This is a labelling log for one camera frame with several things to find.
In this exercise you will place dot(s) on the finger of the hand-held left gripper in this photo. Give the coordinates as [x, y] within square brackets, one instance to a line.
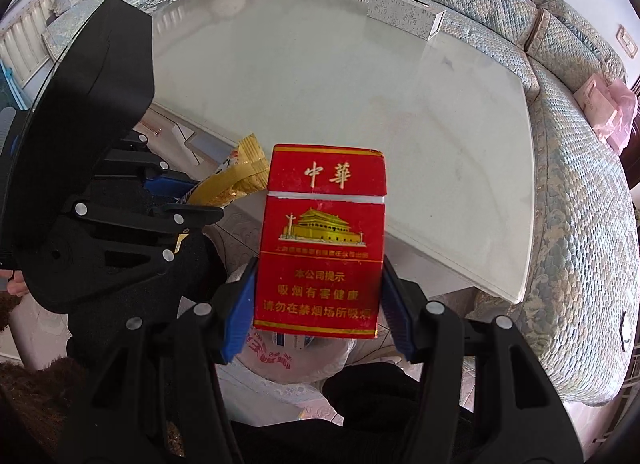
[150, 216]
[167, 186]

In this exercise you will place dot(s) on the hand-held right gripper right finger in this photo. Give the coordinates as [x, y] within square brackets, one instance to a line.
[397, 316]

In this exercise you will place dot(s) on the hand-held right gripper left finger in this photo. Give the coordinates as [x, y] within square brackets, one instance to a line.
[239, 314]

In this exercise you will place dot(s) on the gold snack wrapper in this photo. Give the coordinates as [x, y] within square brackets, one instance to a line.
[235, 179]

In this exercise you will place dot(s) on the white red-printed plastic bin bag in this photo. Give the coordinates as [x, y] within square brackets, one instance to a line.
[295, 361]

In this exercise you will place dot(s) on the round beige waste bin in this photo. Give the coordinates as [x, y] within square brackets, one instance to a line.
[280, 379]

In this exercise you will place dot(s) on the red cigarette pack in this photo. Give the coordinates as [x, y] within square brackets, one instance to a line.
[320, 239]

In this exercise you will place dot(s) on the person's left hand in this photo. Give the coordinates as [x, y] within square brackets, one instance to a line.
[12, 284]

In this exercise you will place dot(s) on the blue and white box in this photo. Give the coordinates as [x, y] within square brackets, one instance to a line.
[292, 340]

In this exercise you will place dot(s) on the white radiator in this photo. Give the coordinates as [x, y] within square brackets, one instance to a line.
[22, 54]

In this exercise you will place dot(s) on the white coffee table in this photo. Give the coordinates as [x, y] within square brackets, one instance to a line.
[350, 109]

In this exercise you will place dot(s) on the patterned blue-green sofa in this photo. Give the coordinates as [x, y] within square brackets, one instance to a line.
[575, 224]

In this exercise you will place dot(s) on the brown fuzzy cloth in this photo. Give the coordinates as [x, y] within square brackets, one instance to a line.
[30, 384]

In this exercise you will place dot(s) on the pink bag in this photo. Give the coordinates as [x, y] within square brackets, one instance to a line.
[607, 112]

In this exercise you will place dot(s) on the white patterned box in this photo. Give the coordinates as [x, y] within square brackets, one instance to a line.
[405, 14]

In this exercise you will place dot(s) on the wall socket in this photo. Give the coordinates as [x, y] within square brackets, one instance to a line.
[626, 40]

